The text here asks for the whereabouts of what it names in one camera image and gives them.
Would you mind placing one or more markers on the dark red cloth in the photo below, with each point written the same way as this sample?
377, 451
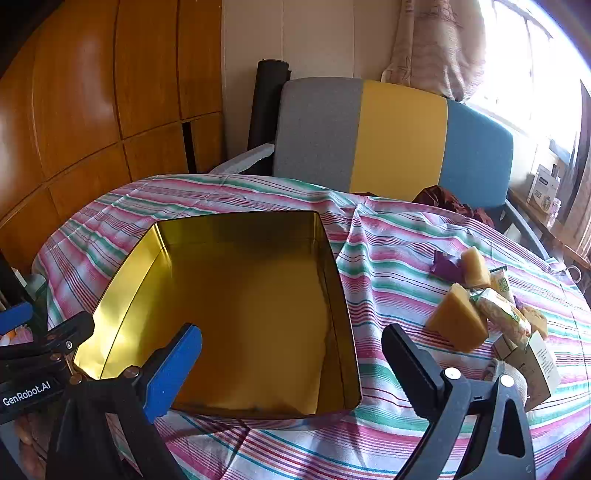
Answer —
443, 196

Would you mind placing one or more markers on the grey yellow blue sofa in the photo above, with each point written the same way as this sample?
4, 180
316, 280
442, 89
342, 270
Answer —
401, 138

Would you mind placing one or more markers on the white carton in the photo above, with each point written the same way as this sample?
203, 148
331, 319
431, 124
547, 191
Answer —
542, 184

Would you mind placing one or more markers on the window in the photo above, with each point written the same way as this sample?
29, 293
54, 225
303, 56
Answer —
531, 69

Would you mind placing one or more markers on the wooden wardrobe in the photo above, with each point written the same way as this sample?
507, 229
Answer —
92, 92

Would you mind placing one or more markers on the grey sofa armrest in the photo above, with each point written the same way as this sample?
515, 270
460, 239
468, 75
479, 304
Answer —
521, 226

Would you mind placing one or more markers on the gold metal tin box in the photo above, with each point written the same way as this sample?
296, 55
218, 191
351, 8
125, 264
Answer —
240, 314

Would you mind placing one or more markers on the striped tablecloth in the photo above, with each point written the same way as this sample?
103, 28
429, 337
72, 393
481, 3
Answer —
392, 258

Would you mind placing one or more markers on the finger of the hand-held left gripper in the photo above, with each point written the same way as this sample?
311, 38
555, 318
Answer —
69, 331
14, 318

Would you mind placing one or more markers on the wooden window shelf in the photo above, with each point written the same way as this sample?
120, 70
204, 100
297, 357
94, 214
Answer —
565, 240

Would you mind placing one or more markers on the patterned beige curtain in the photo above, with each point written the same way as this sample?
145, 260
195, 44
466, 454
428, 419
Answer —
434, 46

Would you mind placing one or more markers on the small yellow block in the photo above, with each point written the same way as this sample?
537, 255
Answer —
535, 323
475, 267

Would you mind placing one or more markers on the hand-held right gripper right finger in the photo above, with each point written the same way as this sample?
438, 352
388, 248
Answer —
413, 369

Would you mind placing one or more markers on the beige cardboard box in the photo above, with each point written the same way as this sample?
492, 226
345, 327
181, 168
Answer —
535, 369

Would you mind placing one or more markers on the green yellow snack packet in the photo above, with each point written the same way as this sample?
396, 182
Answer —
501, 314

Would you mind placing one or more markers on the black rolled mat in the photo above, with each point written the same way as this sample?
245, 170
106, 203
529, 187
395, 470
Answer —
265, 110

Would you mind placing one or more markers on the large yellow block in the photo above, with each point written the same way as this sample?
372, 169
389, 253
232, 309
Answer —
455, 321

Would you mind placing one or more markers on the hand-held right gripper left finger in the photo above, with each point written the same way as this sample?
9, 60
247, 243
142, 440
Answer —
171, 369

